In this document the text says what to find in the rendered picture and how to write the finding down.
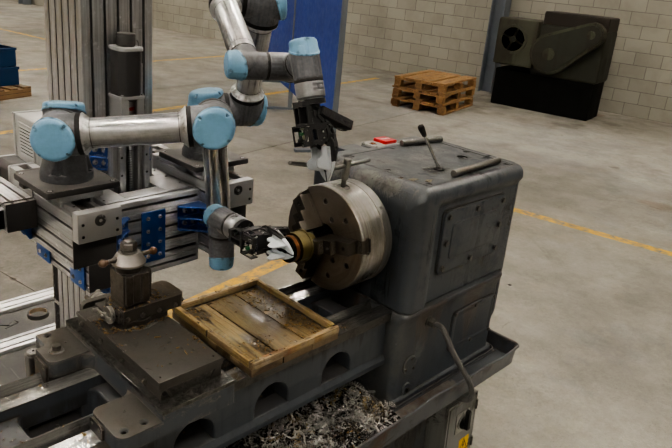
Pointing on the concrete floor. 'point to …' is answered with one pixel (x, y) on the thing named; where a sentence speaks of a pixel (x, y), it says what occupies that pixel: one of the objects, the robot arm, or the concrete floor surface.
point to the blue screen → (313, 7)
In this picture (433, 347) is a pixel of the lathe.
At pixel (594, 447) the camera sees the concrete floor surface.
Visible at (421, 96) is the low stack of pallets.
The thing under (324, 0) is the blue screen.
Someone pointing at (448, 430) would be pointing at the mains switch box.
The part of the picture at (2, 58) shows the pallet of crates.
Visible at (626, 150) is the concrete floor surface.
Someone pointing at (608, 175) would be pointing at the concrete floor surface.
